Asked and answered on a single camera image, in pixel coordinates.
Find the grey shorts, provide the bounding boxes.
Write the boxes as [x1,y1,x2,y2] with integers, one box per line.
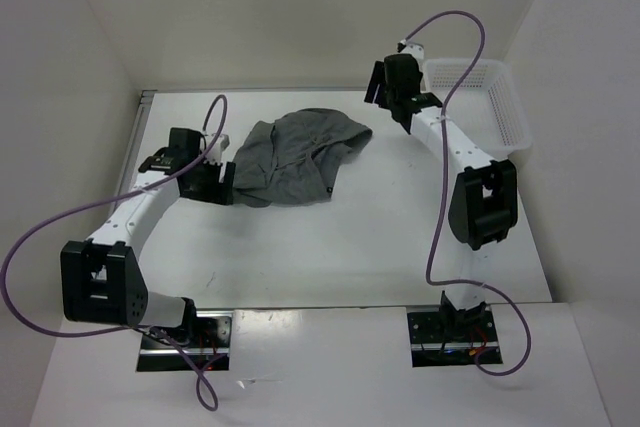
[233,108,373,208]

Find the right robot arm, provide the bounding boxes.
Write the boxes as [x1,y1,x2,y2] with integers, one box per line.
[364,53,518,342]

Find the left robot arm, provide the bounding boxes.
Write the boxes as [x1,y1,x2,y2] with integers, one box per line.
[60,128,235,347]

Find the white plastic basket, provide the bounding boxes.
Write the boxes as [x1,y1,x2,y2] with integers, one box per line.
[423,58,532,158]

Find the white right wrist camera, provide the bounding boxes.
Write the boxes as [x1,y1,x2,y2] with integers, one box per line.
[396,39,425,62]

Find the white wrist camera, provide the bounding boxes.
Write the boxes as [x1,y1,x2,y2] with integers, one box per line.
[396,39,425,62]
[203,133,230,157]

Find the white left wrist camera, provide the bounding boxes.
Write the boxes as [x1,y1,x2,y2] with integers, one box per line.
[203,133,230,157]

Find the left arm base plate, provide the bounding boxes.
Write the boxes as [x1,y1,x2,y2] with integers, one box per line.
[136,310,233,373]

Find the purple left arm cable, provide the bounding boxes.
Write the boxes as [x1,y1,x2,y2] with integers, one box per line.
[0,94,229,411]

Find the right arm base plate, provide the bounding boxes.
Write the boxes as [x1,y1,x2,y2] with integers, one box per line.
[406,306,503,368]

